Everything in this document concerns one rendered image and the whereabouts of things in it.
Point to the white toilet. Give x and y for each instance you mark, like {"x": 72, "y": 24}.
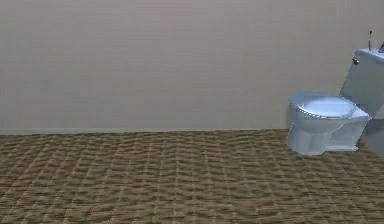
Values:
{"x": 316, "y": 120}

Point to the thin grey stick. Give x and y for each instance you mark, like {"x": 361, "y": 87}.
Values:
{"x": 370, "y": 40}

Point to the dark grey small object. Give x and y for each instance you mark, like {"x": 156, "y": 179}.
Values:
{"x": 382, "y": 48}

